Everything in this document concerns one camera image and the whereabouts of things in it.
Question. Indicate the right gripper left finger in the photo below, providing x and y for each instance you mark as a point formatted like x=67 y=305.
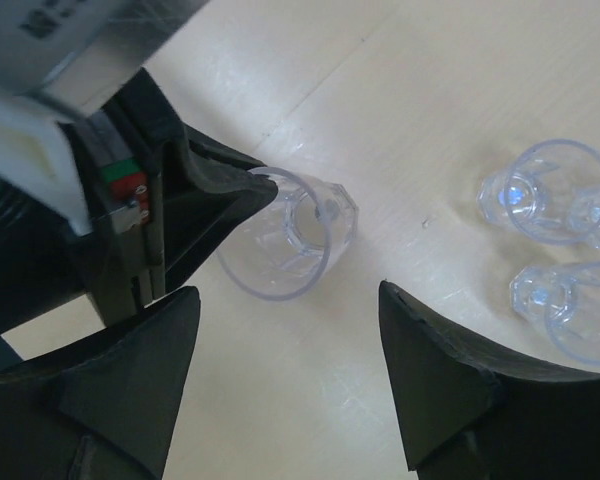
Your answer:
x=103 y=407

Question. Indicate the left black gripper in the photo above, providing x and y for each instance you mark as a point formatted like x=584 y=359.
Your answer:
x=208 y=190

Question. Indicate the cluster front clear glass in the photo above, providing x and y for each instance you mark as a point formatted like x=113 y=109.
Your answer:
x=562 y=302

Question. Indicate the cluster clear glass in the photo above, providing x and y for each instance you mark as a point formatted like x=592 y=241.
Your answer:
x=532 y=195
x=584 y=214
x=562 y=302

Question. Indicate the cluster left clear glass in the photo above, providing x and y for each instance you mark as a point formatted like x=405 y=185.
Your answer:
x=532 y=195

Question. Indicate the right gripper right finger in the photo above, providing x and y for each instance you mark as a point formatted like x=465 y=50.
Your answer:
x=470 y=408

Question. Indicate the cluster back clear glass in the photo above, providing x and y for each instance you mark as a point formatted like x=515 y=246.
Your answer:
x=584 y=214

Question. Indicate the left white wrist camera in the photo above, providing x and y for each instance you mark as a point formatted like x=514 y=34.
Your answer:
x=61 y=61

